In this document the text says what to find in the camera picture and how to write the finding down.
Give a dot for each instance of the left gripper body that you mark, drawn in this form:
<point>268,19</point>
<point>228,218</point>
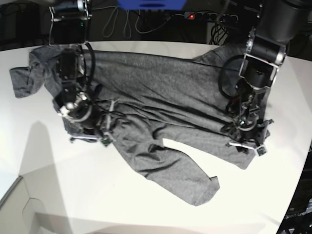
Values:
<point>247,135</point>

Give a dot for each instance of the grey t-shirt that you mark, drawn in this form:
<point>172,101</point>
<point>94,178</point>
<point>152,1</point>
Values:
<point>179,99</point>

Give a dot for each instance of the white power strip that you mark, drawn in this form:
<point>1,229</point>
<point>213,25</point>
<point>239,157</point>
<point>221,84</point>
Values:
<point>210,17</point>

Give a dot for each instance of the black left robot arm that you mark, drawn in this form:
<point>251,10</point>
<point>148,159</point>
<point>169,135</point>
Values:
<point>266,49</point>

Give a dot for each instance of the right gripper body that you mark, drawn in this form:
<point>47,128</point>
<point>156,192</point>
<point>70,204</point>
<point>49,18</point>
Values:
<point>96,125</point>

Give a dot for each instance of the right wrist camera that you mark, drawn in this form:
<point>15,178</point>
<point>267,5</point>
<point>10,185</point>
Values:
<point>106,141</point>

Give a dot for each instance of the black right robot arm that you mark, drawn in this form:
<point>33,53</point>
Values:
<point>77,101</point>

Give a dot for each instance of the blue box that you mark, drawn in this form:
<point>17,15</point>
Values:
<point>151,4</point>

